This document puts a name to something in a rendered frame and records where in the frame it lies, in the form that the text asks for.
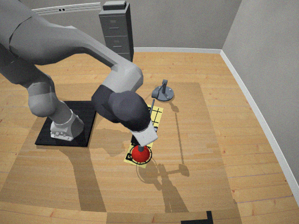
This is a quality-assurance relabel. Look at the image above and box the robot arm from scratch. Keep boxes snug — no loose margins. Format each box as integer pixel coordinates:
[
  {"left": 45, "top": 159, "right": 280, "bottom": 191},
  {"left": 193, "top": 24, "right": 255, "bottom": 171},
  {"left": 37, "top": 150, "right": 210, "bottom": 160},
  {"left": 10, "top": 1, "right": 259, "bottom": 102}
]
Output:
[{"left": 0, "top": 0, "right": 158, "bottom": 147}]

